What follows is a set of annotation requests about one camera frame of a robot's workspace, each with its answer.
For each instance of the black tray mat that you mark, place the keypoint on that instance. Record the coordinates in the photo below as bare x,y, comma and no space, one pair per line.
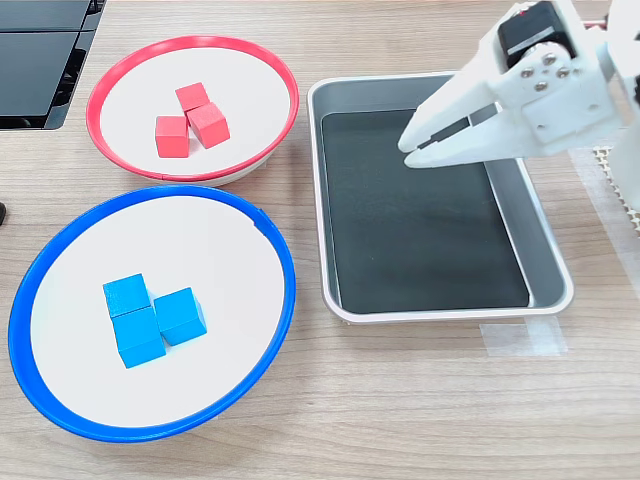
425,240

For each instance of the clear tape piece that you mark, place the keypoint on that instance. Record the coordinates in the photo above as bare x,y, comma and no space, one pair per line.
520,340

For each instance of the steel tray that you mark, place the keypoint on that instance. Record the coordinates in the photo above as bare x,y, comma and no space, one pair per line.
537,240

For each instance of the black flat device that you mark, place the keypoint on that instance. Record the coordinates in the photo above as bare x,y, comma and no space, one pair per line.
30,70

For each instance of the red-rimmed white plate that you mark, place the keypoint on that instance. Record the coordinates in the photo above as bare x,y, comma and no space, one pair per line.
250,100

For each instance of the small black object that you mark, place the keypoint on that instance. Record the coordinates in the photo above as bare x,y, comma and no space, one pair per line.
2,214

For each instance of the blue-rimmed white plate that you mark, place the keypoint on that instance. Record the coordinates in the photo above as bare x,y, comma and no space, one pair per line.
225,250

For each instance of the long clear tape strip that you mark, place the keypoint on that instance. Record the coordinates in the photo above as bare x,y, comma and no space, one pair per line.
602,210

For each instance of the red cube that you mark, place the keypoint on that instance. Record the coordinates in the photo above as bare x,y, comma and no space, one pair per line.
172,137
192,95
208,125

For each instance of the blue cube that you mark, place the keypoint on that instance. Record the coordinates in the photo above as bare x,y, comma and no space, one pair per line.
125,292
180,317
137,340

